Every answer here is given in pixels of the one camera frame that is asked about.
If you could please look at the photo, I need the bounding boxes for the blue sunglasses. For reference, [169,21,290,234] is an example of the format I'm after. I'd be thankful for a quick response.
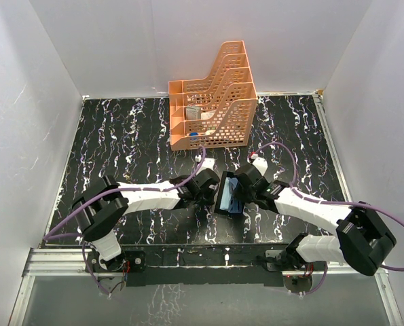
[228,178,243,214]

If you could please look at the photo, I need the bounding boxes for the black sunglasses case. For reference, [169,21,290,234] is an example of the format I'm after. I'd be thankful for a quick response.
[214,171,244,215]

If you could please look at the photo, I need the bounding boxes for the light blue cleaning cloth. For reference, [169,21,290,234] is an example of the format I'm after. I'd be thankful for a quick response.
[219,177,234,211]

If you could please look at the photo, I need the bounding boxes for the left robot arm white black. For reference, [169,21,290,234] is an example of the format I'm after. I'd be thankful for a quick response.
[72,168,220,272]

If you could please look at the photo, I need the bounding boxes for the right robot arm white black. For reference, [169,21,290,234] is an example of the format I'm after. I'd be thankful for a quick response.
[234,163,397,276]

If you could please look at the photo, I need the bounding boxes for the white paper in organizer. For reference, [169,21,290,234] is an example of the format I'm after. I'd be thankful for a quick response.
[201,110,221,130]

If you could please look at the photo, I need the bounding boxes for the grey packet in organizer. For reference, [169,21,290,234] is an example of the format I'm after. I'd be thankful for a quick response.
[185,105,202,120]

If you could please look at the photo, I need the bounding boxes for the orange plastic file organizer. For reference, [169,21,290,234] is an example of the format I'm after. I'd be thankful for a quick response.
[168,40,258,151]

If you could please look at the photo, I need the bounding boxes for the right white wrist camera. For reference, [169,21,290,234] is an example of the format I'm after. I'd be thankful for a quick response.
[249,153,268,176]

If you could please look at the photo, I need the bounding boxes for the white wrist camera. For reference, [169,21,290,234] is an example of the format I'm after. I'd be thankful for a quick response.
[249,153,268,176]
[195,155,215,173]

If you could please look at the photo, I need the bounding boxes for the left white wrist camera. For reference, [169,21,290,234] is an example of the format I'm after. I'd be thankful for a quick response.
[195,155,215,173]

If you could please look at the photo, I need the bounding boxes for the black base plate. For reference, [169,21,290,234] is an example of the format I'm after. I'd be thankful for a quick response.
[86,242,328,288]

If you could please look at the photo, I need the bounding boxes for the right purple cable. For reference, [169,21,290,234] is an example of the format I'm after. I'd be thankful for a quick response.
[251,141,404,272]

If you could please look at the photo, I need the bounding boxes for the purple cable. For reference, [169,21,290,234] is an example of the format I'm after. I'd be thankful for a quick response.
[42,145,207,272]
[251,141,404,272]

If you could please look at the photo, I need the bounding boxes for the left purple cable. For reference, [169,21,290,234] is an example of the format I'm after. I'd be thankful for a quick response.
[42,145,207,272]

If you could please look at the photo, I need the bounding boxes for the aluminium frame rail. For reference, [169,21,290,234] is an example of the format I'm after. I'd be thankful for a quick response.
[10,237,385,325]

